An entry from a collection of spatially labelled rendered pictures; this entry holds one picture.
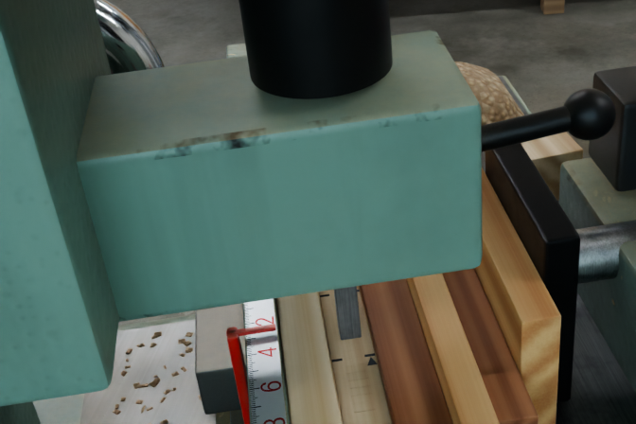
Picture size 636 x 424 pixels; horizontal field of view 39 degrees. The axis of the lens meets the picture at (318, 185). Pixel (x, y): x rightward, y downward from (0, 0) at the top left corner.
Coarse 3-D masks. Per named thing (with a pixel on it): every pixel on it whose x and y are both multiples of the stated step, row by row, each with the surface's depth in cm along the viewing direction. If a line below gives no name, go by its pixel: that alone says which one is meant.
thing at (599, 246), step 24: (504, 168) 40; (528, 168) 40; (504, 192) 41; (528, 192) 39; (528, 216) 37; (552, 216) 37; (528, 240) 38; (552, 240) 36; (576, 240) 36; (600, 240) 41; (624, 240) 41; (552, 264) 36; (576, 264) 36; (600, 264) 41; (552, 288) 37; (576, 288) 37
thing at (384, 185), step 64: (192, 64) 35; (448, 64) 33; (128, 128) 31; (192, 128) 30; (256, 128) 30; (320, 128) 30; (384, 128) 30; (448, 128) 30; (128, 192) 30; (192, 192) 30; (256, 192) 31; (320, 192) 31; (384, 192) 31; (448, 192) 32; (128, 256) 31; (192, 256) 32; (256, 256) 32; (320, 256) 32; (384, 256) 33; (448, 256) 33
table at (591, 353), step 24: (576, 312) 46; (576, 336) 44; (600, 336) 44; (576, 360) 43; (600, 360) 43; (576, 384) 42; (600, 384) 42; (624, 384) 41; (576, 408) 40; (600, 408) 40; (624, 408) 40
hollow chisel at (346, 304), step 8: (344, 288) 37; (352, 288) 37; (336, 296) 37; (344, 296) 37; (352, 296) 37; (336, 304) 38; (344, 304) 37; (352, 304) 38; (344, 312) 38; (352, 312) 38; (344, 320) 38; (352, 320) 38; (344, 328) 38; (352, 328) 38; (360, 328) 38; (344, 336) 38; (352, 336) 38; (360, 336) 38
